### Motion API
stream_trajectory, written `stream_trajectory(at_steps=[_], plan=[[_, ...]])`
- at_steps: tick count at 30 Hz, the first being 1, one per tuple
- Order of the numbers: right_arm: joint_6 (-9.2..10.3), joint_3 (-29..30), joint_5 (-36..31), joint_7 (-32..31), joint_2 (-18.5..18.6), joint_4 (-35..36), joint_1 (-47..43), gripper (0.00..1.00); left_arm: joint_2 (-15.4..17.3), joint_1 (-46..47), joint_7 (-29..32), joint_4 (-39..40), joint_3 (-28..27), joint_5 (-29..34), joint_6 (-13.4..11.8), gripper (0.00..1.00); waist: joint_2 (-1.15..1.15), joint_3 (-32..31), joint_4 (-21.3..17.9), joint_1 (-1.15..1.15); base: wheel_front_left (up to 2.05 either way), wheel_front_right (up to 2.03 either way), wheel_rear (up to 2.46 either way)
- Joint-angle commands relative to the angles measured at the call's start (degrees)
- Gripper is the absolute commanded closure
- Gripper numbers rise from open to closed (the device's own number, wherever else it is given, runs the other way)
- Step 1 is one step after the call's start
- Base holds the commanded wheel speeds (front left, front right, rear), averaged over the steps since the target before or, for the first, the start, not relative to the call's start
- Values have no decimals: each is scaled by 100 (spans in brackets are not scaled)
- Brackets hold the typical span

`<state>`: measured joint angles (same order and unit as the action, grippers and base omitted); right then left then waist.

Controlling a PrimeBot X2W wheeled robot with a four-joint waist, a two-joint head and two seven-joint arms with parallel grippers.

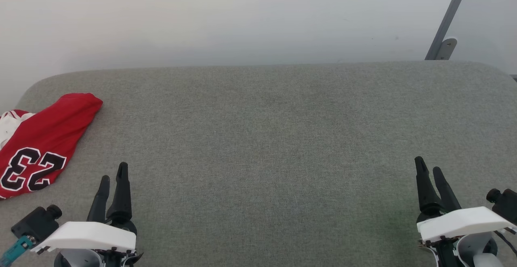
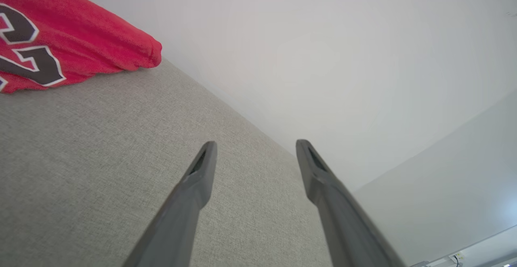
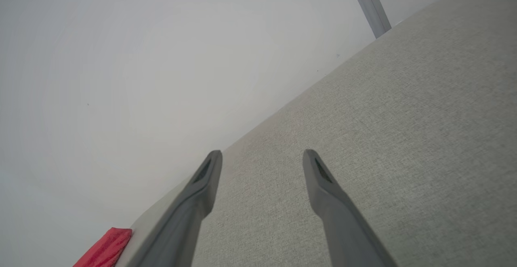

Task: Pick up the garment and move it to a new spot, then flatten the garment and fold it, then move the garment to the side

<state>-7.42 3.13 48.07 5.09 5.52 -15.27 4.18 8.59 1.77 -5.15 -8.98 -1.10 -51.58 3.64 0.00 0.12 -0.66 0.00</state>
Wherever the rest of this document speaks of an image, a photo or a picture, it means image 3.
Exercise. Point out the grey wall post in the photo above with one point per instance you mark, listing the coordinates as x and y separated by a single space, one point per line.
371 4

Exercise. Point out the red white Bulls jersey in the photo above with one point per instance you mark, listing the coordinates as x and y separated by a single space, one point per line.
107 249

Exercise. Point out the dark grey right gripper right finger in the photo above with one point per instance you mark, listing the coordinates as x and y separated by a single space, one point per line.
343 226

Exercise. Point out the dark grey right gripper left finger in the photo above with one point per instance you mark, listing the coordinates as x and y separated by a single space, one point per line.
190 210

